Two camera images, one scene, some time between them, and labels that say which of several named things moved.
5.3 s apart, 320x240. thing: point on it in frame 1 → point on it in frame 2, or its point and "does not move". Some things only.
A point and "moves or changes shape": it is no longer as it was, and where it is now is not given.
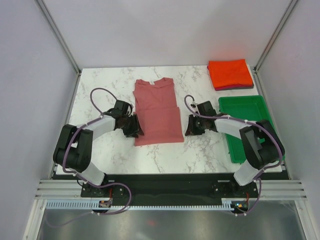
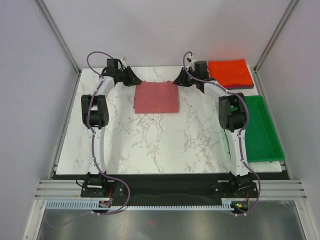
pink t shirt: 160,118 moves or changes shape
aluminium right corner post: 257,81 does not move
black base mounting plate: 156,186 does not move
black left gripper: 136,128 → 132,79
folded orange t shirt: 230,72 does not move
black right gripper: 191,129 → 181,80
